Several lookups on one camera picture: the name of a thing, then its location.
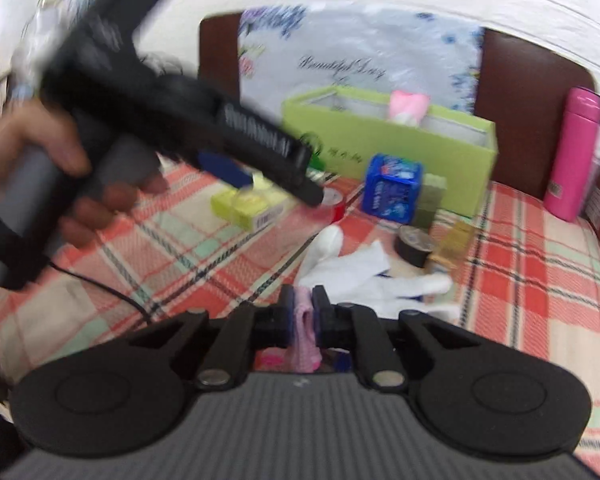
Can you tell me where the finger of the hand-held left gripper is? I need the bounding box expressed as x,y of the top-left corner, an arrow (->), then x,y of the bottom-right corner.
197,150 -> 256,189

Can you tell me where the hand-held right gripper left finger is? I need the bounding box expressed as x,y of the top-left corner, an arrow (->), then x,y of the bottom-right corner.
127,285 -> 297,392

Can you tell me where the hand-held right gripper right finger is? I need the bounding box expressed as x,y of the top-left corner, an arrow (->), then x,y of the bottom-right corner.
312,285 -> 481,391

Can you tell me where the yellow green box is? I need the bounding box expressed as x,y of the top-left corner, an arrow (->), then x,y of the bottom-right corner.
211,180 -> 301,233

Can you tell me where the light green cardboard box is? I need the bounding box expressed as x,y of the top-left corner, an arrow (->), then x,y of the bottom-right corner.
281,85 -> 498,218

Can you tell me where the blue printed packet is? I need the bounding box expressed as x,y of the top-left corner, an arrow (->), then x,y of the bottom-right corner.
360,154 -> 425,226

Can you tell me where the person's left hand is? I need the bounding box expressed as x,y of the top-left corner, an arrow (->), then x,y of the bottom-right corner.
0,100 -> 170,247

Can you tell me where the white glove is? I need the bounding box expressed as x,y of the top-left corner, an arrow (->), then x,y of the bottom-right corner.
297,225 -> 453,311
415,299 -> 463,323

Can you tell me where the red tape roll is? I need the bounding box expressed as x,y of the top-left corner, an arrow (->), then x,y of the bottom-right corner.
322,187 -> 348,223

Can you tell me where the black tape roll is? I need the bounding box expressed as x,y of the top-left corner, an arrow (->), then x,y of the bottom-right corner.
394,225 -> 436,268

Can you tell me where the gold box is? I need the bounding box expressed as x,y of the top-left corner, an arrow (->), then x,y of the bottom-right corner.
427,220 -> 476,273

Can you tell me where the olive green box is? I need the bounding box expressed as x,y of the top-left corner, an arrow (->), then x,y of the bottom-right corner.
412,174 -> 448,231

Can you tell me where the floral bagged pillow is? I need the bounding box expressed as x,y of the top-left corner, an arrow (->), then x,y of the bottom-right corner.
237,4 -> 486,116

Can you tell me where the pink white soft cloth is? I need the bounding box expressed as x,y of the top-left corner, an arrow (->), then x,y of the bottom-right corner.
387,90 -> 431,126

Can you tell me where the plaid blanket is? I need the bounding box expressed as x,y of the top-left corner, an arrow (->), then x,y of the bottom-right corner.
0,160 -> 600,478

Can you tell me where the brown wooden headboard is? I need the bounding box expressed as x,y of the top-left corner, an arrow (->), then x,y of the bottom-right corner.
199,12 -> 600,201

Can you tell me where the pink thermos bottle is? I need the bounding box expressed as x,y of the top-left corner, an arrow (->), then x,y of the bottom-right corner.
544,87 -> 600,222

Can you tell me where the black charging cable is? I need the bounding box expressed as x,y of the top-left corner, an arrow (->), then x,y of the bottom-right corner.
47,260 -> 153,322

